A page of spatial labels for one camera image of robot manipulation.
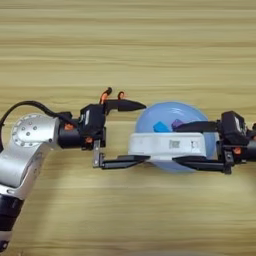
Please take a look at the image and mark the blue rectangular block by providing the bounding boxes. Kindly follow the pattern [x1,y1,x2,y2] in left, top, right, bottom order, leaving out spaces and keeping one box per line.
[152,120,171,134]

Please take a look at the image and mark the right black box white label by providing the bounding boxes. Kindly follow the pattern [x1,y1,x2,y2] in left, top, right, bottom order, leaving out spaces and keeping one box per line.
[220,110,248,145]

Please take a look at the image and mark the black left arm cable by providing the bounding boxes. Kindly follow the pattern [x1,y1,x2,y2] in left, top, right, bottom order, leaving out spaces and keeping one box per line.
[0,100,79,154]

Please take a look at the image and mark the black box white label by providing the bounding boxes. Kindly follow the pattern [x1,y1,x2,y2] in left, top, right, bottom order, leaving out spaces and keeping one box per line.
[79,103,108,138]
[220,110,248,145]

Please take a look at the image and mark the white rectangular remote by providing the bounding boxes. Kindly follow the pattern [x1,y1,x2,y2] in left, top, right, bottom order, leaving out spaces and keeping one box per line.
[128,132,208,163]

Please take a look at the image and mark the orange black pliers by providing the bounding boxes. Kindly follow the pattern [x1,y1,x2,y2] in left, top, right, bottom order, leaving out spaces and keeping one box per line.
[99,87,127,105]

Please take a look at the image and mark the purple rectangular block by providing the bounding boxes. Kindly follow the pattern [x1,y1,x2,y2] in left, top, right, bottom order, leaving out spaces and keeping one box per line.
[170,118,185,131]

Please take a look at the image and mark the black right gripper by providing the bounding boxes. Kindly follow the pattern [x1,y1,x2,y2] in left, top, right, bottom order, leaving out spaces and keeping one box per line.
[172,120,256,175]

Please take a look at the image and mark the left black box white label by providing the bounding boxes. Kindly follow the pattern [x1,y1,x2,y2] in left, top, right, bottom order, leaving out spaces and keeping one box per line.
[79,103,108,138]

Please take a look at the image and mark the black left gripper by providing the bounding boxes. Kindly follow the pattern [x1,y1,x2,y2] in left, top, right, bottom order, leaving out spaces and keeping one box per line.
[57,98,151,170]

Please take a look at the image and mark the light blue round plate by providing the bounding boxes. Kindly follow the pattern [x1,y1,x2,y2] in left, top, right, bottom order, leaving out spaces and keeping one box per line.
[134,101,218,174]

